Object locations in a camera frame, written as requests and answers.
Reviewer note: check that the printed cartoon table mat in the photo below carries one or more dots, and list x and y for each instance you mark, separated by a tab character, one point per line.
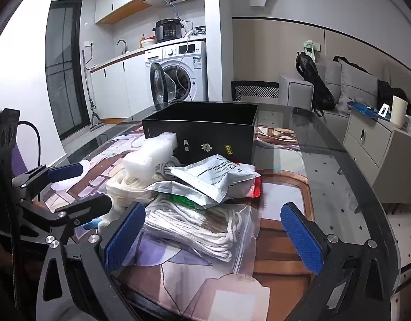
275	260

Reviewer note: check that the black backpack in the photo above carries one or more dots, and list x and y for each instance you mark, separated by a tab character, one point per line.
314	80

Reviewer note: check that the white power strip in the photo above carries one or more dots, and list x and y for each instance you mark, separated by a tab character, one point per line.
197	30

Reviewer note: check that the black patterned chair back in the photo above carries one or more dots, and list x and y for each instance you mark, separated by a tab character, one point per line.
255	92

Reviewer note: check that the red packet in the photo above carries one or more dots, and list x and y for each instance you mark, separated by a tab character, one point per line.
257	187

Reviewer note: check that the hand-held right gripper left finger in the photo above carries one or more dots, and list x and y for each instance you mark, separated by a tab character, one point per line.
125	237

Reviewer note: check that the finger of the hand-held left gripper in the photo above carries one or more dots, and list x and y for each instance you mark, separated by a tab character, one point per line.
66	171
81	207

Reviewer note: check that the small white card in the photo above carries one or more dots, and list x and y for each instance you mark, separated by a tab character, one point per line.
382	109

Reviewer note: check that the green white wall holder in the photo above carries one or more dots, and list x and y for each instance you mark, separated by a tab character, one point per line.
309	47

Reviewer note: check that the black jacket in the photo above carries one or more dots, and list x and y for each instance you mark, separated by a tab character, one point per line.
351	63

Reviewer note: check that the dark glass door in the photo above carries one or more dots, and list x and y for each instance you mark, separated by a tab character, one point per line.
63	67

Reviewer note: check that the kitchen faucet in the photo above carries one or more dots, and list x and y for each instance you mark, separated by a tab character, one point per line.
121	44

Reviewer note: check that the floor mop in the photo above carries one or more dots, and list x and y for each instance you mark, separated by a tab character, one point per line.
91	107

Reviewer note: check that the white washing machine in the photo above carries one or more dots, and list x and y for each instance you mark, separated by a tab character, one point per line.
188	57

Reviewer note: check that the white paper cup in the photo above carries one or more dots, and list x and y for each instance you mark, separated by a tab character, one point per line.
399	110

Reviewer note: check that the black pressure cooker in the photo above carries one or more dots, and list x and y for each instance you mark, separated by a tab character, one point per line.
168	30

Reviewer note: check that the black cardboard box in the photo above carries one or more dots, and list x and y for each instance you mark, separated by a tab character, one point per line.
208	133

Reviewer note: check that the green packet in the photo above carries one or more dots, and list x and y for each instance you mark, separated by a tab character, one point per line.
184	202

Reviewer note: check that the white bowl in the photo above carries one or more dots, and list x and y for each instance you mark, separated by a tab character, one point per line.
150	42

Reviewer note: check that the white base cabinets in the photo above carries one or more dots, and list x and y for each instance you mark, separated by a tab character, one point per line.
115	83

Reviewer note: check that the grey side cabinet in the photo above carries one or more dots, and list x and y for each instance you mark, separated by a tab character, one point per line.
369	147

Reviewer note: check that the silver foil packet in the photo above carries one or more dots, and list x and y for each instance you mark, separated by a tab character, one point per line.
178	190

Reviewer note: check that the grey sofa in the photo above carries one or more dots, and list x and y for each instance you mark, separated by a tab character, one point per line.
295	88

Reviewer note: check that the white printed sachet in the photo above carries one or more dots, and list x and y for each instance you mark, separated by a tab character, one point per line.
215	177

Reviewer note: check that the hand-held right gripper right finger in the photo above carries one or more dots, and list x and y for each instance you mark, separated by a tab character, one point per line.
302	244

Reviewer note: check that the blue white small box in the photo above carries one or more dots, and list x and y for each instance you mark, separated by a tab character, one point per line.
409	123

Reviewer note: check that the black clothing pile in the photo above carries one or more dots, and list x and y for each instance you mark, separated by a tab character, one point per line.
387	92

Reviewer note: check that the blue tray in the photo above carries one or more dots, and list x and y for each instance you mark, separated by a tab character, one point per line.
362	108

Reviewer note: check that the grey cushion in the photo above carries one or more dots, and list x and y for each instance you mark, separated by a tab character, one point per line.
356	83

